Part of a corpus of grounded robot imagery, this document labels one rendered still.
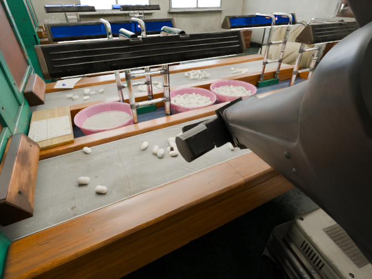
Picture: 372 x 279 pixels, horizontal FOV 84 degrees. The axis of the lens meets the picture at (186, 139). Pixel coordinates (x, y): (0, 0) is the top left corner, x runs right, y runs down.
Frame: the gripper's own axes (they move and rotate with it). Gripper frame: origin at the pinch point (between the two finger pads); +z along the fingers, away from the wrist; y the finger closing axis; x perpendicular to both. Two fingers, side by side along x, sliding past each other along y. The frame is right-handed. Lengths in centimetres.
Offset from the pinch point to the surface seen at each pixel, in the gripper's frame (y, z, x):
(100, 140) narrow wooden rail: 24.0, 28.8, -9.3
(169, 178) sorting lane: 7.8, 8.2, 9.9
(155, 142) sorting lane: 4.9, 24.0, -2.7
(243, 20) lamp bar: -77, 46, -63
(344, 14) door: -462, 186, -147
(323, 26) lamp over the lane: -75, 2, -30
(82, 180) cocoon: 31.7, 13.9, 2.4
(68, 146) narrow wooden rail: 34.6, 28.4, -10.0
